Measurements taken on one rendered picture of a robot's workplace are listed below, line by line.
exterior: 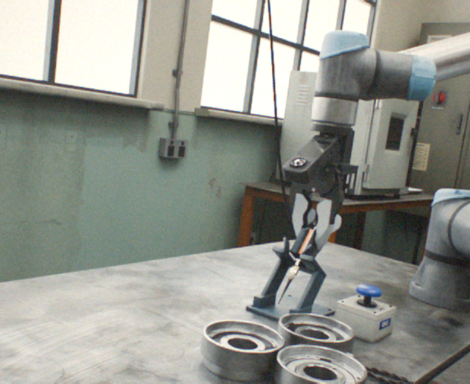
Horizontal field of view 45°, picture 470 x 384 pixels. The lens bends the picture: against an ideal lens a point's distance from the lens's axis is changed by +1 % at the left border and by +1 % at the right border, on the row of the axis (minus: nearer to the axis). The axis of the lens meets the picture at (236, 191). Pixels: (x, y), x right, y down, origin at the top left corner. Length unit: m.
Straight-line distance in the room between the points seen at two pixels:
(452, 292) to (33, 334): 0.77
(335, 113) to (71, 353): 0.54
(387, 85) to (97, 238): 1.83
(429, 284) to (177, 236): 1.89
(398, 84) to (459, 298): 0.45
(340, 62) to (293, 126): 2.28
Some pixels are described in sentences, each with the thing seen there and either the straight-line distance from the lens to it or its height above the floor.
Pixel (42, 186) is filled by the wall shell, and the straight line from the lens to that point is 2.38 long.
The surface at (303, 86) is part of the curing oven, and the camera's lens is 3.21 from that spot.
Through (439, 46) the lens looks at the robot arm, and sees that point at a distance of 1.17.
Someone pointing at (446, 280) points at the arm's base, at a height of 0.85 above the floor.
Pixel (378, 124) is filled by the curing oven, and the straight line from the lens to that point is 2.99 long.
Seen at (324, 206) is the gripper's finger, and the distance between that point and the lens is 0.96.
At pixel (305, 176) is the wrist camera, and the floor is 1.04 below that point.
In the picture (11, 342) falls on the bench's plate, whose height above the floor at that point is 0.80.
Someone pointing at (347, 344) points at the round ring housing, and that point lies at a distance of 0.80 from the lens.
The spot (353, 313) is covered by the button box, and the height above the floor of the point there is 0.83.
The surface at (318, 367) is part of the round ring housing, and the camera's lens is 0.73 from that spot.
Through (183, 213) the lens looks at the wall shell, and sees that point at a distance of 2.92.
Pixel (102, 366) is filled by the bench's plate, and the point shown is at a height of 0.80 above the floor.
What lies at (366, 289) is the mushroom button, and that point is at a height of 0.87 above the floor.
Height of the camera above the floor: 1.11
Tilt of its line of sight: 7 degrees down
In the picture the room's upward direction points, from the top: 7 degrees clockwise
